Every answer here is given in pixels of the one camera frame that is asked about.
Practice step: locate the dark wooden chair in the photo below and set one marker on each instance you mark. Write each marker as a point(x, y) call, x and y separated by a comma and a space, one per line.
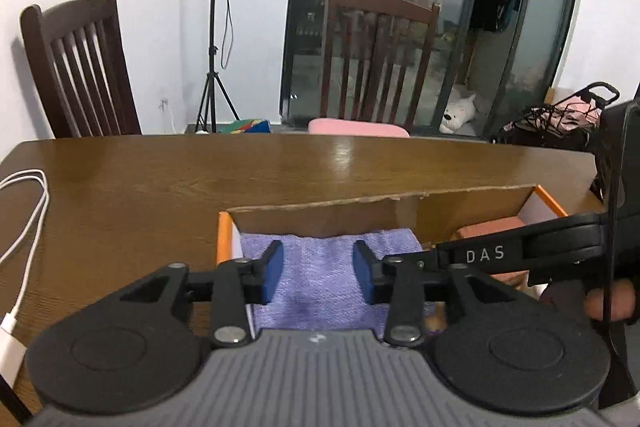
point(80, 72)
point(380, 17)

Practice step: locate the colourful box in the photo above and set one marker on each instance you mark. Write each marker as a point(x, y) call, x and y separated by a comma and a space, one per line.
point(245, 126)

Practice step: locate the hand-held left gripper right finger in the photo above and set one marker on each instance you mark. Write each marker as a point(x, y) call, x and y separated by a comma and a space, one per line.
point(362, 272)

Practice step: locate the red and orange cardboard box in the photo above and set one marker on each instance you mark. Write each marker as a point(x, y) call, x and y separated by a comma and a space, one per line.
point(325, 212)

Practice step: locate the brick red sponge block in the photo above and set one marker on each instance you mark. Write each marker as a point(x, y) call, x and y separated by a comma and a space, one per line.
point(490, 227)

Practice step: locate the purple towel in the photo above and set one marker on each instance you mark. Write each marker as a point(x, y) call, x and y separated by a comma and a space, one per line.
point(320, 267)

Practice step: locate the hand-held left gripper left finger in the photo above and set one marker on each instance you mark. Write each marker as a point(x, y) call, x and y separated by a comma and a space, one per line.
point(272, 269)

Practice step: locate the black tripod stand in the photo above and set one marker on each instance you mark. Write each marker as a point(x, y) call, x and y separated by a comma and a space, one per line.
point(215, 7)

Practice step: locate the white charger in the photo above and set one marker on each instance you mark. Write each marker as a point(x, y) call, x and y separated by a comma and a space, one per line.
point(10, 354)

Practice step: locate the black cart with pink bag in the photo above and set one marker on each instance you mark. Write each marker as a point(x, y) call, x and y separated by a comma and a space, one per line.
point(550, 127)

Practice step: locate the pink seat cushion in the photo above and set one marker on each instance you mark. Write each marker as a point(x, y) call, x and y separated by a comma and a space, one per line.
point(357, 128)

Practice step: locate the white plush dog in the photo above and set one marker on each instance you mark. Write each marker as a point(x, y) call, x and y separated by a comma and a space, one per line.
point(457, 114)

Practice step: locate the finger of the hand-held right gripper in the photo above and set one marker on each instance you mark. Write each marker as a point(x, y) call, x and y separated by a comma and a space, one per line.
point(410, 258)

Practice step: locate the person's right hand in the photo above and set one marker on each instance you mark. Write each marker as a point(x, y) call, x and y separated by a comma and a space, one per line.
point(612, 304)

